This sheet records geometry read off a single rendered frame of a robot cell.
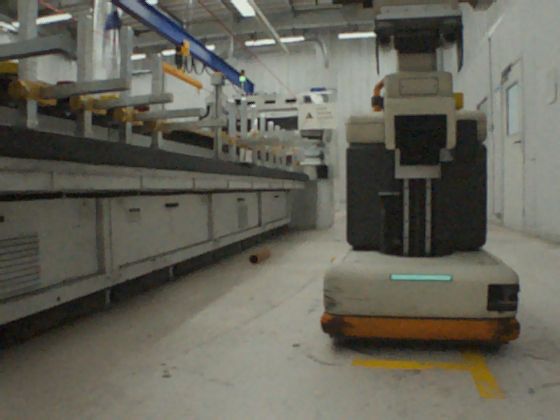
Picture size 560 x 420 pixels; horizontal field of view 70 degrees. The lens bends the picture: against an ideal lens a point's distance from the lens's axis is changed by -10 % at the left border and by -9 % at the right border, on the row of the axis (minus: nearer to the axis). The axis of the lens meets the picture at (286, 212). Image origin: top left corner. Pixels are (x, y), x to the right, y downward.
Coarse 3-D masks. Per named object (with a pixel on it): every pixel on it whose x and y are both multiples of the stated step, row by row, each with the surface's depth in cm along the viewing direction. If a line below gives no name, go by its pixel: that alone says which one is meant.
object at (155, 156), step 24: (24, 120) 111; (0, 144) 100; (24, 144) 108; (48, 144) 117; (72, 144) 127; (96, 144) 139; (120, 144) 153; (168, 168) 199; (192, 168) 214; (216, 168) 246; (240, 168) 288; (264, 168) 346
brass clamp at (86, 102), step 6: (78, 96) 133; (84, 96) 134; (90, 96) 137; (72, 102) 133; (78, 102) 133; (84, 102) 133; (90, 102) 137; (78, 108) 133; (84, 108) 134; (90, 108) 137; (96, 114) 145; (102, 114) 145
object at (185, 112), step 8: (144, 112) 162; (152, 112) 162; (160, 112) 161; (168, 112) 160; (176, 112) 160; (184, 112) 159; (192, 112) 158; (200, 112) 157; (104, 120) 166; (112, 120) 166; (136, 120) 164; (144, 120) 165
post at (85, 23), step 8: (80, 16) 134; (88, 16) 135; (80, 24) 134; (88, 24) 135; (80, 32) 134; (88, 32) 135; (80, 40) 135; (88, 40) 135; (80, 48) 135; (88, 48) 136; (80, 56) 135; (88, 56) 136; (80, 64) 135; (88, 64) 136; (80, 72) 135; (88, 72) 136; (80, 80) 135; (88, 80) 137; (80, 112) 136; (88, 112) 137; (80, 120) 136; (88, 120) 137; (80, 128) 136; (88, 128) 138
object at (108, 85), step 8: (96, 80) 111; (104, 80) 110; (112, 80) 109; (120, 80) 109; (128, 80) 110; (48, 88) 114; (56, 88) 114; (64, 88) 113; (72, 88) 112; (80, 88) 112; (88, 88) 111; (96, 88) 111; (104, 88) 110; (112, 88) 110; (120, 88) 109; (128, 88) 110; (8, 96) 117; (48, 96) 114; (56, 96) 114; (64, 96) 115; (72, 96) 115
